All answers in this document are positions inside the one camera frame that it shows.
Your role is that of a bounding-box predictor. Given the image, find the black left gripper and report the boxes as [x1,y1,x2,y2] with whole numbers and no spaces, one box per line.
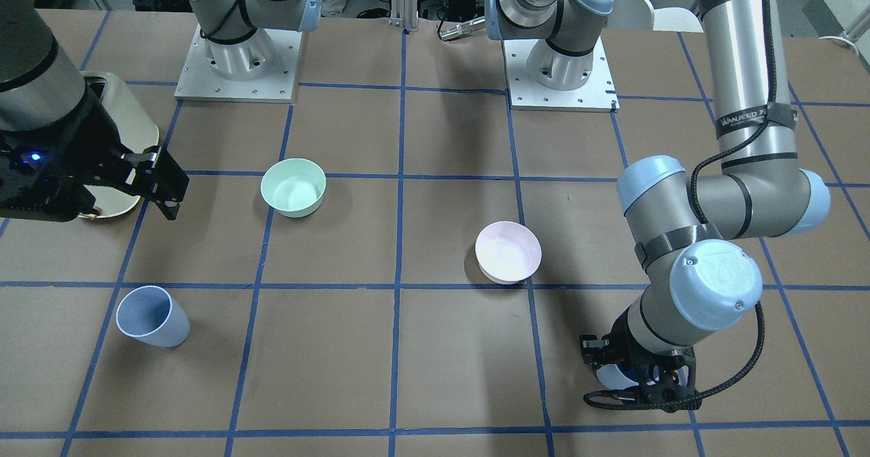
[579,314,699,413]

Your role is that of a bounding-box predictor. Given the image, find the cream toaster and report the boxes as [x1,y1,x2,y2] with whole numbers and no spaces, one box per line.
[78,71,160,220]

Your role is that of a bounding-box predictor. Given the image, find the white chair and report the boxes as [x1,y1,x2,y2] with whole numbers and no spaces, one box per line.
[606,0,704,33]

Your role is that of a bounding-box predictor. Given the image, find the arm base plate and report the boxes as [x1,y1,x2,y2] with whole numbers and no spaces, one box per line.
[174,28,304,104]
[502,38,621,112]

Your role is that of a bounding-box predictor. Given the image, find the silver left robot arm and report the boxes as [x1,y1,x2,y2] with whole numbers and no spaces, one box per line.
[580,0,831,413]

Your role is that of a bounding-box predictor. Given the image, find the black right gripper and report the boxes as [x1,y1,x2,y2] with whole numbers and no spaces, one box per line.
[1,92,190,222]

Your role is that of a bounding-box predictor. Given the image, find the mint green bowl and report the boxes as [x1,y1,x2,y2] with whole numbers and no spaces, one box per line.
[259,158,327,218]

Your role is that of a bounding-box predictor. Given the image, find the pink bowl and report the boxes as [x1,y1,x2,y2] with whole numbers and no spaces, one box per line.
[474,221,542,286]

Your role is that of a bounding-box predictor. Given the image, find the blue cup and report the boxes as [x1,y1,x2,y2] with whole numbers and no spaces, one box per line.
[595,364,659,391]
[116,286,190,348]

